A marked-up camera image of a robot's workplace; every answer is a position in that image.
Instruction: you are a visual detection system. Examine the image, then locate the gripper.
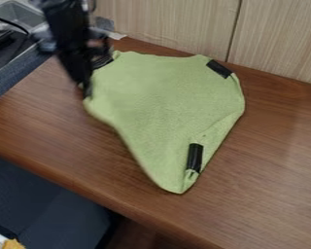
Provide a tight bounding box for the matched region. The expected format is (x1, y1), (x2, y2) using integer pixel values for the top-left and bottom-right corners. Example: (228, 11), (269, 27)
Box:
(52, 29), (117, 100)

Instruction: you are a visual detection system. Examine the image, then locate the green cloth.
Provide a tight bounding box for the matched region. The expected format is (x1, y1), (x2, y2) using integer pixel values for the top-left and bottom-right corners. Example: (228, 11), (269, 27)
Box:
(81, 50), (247, 196)

